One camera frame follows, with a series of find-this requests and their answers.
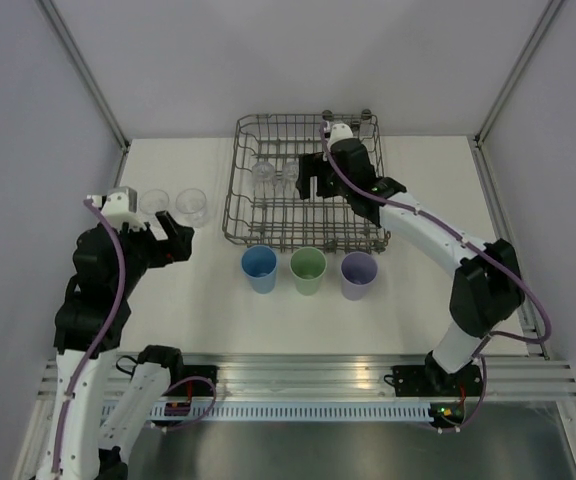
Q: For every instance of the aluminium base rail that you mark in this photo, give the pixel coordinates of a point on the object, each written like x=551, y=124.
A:
x=348, y=378

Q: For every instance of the blue plastic cup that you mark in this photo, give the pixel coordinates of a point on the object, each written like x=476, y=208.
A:
x=259, y=264

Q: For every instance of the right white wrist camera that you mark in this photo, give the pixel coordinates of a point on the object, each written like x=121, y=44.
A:
x=332, y=133

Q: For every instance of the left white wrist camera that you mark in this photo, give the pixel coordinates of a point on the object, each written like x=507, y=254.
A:
x=119, y=207

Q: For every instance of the right aluminium frame post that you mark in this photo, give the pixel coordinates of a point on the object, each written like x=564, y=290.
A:
x=519, y=67

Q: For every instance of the white slotted cable duct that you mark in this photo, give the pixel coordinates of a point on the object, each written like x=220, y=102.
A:
x=416, y=412

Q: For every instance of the grey wire dish rack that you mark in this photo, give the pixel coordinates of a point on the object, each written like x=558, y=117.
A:
x=278, y=218

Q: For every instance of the left aluminium frame post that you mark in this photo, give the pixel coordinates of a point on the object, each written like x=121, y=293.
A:
x=68, y=43

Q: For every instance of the purple plastic cup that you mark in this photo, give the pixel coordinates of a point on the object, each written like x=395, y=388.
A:
x=358, y=271

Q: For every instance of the green plastic cup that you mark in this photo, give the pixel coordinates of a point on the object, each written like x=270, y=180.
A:
x=308, y=266

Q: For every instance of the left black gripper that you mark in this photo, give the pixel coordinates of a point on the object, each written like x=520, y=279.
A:
x=179, y=240

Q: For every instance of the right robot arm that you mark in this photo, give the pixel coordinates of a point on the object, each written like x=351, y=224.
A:
x=484, y=275

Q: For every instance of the aluminium frame post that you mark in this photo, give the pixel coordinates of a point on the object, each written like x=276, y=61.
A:
x=68, y=43
x=519, y=67

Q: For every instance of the clear glass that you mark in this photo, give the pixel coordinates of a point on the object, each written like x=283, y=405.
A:
x=153, y=201
x=192, y=207
x=289, y=175
x=263, y=172

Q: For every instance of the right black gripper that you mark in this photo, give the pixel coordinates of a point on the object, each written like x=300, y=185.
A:
x=312, y=165

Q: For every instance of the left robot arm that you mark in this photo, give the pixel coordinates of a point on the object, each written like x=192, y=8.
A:
x=82, y=443

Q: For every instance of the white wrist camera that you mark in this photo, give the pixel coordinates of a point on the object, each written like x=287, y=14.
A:
x=119, y=207
x=332, y=133

